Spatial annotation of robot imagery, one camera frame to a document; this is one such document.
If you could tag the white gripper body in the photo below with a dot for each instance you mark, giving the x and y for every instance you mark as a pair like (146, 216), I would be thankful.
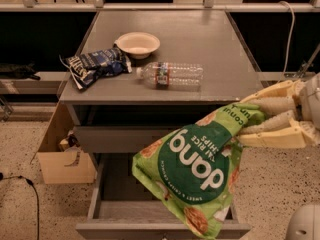
(312, 101)

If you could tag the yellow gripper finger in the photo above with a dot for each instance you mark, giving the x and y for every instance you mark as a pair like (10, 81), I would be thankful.
(278, 98)
(281, 131)

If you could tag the green rice chip bag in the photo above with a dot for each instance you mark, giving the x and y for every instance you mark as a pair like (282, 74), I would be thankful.
(192, 170)

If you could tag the grey wooden drawer cabinet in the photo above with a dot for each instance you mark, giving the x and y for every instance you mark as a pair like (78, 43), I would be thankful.
(203, 37)

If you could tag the open grey middle drawer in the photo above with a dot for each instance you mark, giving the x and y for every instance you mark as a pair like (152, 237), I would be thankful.
(122, 209)

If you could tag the closed grey top drawer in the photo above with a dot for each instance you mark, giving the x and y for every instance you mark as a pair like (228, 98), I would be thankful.
(119, 139)

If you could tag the blue chip bag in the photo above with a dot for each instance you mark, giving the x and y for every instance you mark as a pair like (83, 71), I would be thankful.
(87, 68)

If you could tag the clear plastic water bottle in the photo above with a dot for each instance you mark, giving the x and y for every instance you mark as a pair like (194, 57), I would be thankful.
(171, 76)

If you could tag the white paper bowl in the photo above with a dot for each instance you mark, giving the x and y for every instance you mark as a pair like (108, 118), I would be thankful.
(138, 45)

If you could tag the cardboard box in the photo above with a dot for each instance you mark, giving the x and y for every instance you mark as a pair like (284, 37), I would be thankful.
(62, 161)

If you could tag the black object on ledge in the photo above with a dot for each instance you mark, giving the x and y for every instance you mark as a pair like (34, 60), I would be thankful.
(17, 71)

